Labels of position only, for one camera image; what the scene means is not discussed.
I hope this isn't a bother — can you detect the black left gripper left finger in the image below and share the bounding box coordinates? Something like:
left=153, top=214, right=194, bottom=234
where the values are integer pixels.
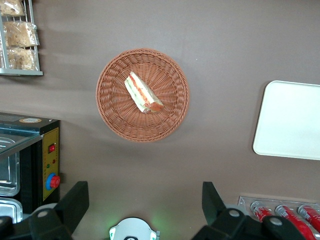
left=0, top=181, right=90, bottom=240

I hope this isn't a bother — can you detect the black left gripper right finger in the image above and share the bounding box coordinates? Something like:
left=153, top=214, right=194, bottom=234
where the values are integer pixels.
left=192, top=181, right=310, bottom=240

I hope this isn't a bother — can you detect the triangular sandwich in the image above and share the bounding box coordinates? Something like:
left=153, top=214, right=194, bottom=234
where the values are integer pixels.
left=124, top=71, right=165, bottom=115

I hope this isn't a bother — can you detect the round brown wicker basket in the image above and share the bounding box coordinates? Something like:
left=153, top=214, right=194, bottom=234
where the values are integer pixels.
left=95, top=48, right=191, bottom=143

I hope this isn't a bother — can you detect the cream rectangular plastic tray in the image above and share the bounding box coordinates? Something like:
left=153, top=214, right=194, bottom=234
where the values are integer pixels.
left=252, top=80, right=320, bottom=161

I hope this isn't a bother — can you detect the clear acrylic bottle rack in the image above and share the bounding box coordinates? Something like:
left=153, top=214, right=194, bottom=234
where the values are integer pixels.
left=236, top=195, right=320, bottom=240

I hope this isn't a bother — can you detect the black food warmer appliance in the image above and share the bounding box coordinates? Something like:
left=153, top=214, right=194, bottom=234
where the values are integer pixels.
left=0, top=111, right=61, bottom=222

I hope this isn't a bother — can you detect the steel warmer pan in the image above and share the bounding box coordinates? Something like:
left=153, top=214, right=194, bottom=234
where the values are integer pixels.
left=0, top=197, right=24, bottom=224
left=0, top=136, right=21, bottom=198

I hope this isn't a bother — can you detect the clear bag of snacks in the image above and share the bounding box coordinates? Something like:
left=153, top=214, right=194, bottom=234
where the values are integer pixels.
left=2, top=21, right=41, bottom=49
left=6, top=47, right=39, bottom=71
left=0, top=0, right=26, bottom=17

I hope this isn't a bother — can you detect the grey wire snack rack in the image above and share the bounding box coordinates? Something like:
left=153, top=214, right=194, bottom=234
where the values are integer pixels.
left=0, top=0, right=44, bottom=77

